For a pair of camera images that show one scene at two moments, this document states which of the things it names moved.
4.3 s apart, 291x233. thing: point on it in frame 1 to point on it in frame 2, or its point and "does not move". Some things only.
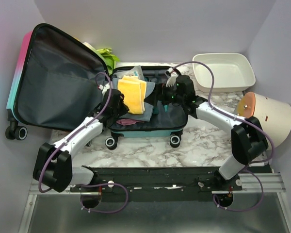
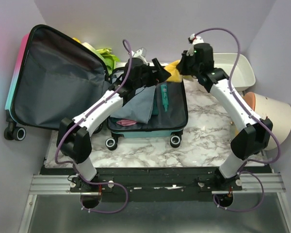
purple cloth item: x=124 y=122 does not move
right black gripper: x=164 y=91 to x=180 y=66
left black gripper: x=124 y=109 to x=160 y=76
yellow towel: x=134 y=91 to x=176 y=75
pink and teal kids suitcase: x=57 y=81 does not move
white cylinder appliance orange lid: x=276 y=116 does not move
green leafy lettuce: x=109 y=58 does not move
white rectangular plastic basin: x=232 y=72 does not move
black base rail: x=156 y=184 does not move
